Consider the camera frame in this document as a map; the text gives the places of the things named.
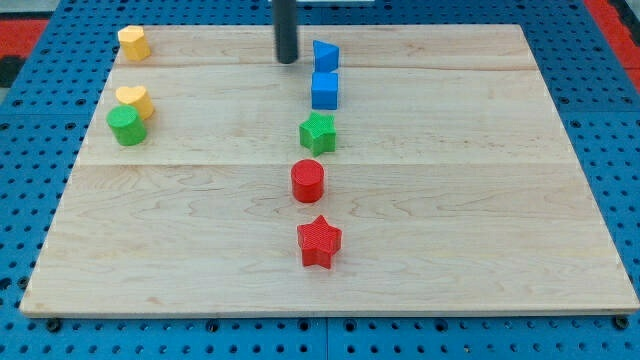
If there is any yellow hexagon block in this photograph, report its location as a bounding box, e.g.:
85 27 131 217
117 25 151 61

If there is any red cylinder block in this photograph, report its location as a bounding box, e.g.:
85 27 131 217
291 159 325 203

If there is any green star block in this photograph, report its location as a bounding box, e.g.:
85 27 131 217
299 112 337 156

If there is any red star block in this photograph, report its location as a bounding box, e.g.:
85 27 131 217
297 215 342 269

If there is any light wooden board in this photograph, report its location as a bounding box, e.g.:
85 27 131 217
20 25 639 319

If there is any blue cube block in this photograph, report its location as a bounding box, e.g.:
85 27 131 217
311 72 339 110

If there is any blue triangle block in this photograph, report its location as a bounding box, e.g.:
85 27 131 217
313 40 340 73

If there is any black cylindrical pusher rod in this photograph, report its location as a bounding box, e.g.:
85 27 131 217
272 0 299 64

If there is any green cylinder block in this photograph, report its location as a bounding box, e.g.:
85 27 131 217
106 105 147 146

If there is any yellow heart block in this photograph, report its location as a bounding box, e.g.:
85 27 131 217
115 85 155 120

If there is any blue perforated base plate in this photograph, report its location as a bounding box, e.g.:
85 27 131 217
1 0 639 359

